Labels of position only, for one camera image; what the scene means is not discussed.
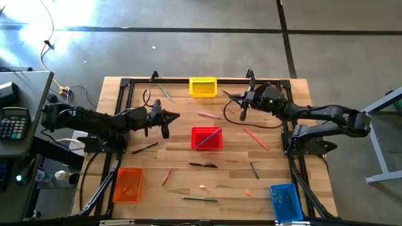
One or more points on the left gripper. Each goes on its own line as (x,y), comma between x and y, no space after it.
(157,116)

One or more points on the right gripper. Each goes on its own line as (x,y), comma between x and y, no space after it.
(252,100)

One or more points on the pale pink pencil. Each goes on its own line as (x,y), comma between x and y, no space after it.
(208,115)

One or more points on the black pen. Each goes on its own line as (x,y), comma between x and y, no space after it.
(201,164)
(144,148)

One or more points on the blue pencil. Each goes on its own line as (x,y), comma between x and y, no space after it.
(208,138)

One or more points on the dark green crayon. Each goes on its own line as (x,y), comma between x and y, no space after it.
(254,170)

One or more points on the dark green pencil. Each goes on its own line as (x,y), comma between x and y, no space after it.
(199,199)

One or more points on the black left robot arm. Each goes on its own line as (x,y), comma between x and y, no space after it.
(94,120)

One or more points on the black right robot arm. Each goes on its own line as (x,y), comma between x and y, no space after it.
(314,111)

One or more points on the light green pencil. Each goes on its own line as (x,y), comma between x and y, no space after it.
(164,92)

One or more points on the red plastic bin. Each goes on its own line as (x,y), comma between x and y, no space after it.
(201,133)

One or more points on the yellow plastic bin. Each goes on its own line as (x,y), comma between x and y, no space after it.
(203,89)

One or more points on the red crayon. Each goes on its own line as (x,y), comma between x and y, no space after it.
(166,177)

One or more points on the orange plastic bin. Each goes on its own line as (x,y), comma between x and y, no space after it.
(128,179)

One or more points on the white power adapter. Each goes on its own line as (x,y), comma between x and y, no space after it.
(74,141)

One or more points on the black round cap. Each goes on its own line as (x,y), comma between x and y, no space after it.
(74,179)

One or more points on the blue plastic bin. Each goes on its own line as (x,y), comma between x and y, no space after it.
(281,210)

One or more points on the small black floor device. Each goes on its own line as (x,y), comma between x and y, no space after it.
(52,98)

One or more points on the white bottle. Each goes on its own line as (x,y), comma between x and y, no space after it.
(62,175)

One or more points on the grey desk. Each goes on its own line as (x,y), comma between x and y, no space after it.
(34,94)

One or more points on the clear water bottle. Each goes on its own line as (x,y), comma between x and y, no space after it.
(44,176)

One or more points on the grey metal stand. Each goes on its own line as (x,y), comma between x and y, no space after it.
(380,157)

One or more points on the black mouse with light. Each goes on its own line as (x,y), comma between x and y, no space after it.
(26,169)

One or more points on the black calculator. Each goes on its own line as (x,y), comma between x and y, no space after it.
(14,125)

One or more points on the black box device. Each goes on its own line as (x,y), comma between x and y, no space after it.
(7,94)

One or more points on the dark low desk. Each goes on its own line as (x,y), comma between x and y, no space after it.
(12,201)

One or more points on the black table frame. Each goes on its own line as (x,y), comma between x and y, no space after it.
(232,81)

